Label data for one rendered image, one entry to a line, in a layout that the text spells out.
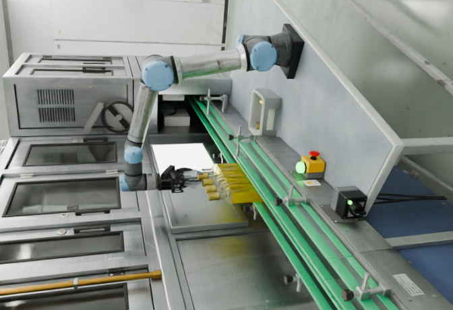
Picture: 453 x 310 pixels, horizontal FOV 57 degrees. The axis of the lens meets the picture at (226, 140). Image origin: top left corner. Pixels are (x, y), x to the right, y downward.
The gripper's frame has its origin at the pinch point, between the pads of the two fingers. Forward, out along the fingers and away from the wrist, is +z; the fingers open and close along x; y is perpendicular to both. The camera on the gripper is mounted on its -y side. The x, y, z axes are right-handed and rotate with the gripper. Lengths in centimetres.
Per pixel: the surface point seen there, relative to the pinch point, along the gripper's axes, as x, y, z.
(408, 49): 61, -1, 96
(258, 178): 6.0, 15.7, 22.1
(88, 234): -17, 13, -49
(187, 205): -13.0, 2.5, -5.8
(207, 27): 22, -370, 88
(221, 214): -12.9, 12.6, 7.8
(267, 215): -3.5, 30.8, 21.9
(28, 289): -14, 46, -66
